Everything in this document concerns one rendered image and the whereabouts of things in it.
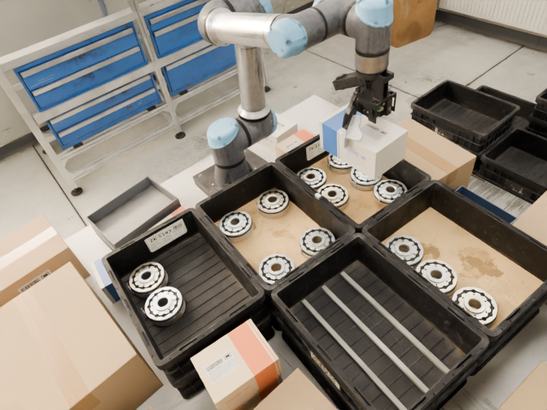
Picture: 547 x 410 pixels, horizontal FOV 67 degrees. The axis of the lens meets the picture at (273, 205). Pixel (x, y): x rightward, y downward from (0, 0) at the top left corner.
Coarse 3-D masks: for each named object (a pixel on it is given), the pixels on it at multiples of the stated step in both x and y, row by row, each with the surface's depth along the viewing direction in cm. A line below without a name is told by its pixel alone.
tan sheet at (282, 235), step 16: (240, 208) 136; (256, 208) 135; (256, 224) 130; (272, 224) 130; (288, 224) 129; (304, 224) 128; (256, 240) 126; (272, 240) 125; (288, 240) 124; (256, 256) 122; (288, 256) 120
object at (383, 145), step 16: (336, 112) 114; (320, 128) 113; (336, 128) 109; (368, 128) 107; (384, 128) 106; (400, 128) 106; (336, 144) 111; (352, 144) 106; (368, 144) 103; (384, 144) 102; (400, 144) 106; (352, 160) 109; (368, 160) 104; (384, 160) 105; (400, 160) 110; (368, 176) 108
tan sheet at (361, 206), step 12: (324, 168) 144; (336, 180) 140; (348, 180) 139; (348, 192) 135; (360, 192) 134; (372, 192) 134; (348, 204) 131; (360, 204) 131; (372, 204) 130; (360, 216) 127
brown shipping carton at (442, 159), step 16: (416, 128) 148; (416, 144) 142; (432, 144) 141; (448, 144) 140; (416, 160) 137; (432, 160) 136; (448, 160) 135; (464, 160) 134; (432, 176) 131; (448, 176) 131; (464, 176) 138
